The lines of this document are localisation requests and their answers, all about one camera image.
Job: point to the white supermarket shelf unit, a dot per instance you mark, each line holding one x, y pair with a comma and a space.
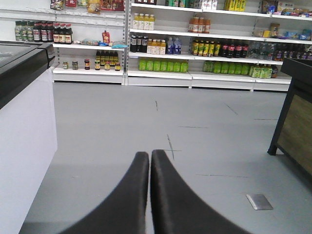
229, 44

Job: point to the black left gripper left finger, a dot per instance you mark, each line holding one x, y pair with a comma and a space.
123, 211

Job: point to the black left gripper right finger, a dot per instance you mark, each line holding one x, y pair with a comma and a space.
177, 209

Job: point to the white chest freezer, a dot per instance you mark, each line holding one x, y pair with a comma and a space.
28, 136

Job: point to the black fruit display stand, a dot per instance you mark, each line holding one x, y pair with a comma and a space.
293, 132

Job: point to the metal floor plate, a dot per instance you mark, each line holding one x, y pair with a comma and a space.
259, 202

